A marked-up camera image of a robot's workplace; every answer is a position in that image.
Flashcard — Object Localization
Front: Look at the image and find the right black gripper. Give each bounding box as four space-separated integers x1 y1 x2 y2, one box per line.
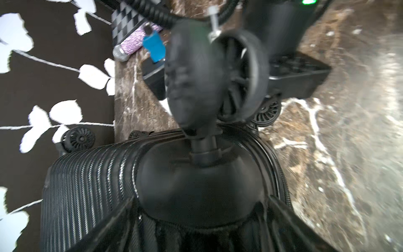
267 51 332 99

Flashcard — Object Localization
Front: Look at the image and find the purple glitter tube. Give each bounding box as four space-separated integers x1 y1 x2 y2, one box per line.
112 22 166 63

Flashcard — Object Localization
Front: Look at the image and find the black ribbed hard-shell suitcase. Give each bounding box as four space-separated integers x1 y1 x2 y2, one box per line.
40 18 293 252

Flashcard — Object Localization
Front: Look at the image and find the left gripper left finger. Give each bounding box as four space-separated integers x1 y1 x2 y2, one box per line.
69 197 135 252

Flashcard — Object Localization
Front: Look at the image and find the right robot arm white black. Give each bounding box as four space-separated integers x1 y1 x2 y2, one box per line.
242 1 332 99

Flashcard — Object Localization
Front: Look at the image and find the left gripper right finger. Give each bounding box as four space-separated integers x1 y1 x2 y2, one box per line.
268 196 336 252

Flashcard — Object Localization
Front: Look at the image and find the black white checkered board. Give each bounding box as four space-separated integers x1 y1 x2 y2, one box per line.
111 2 145 46

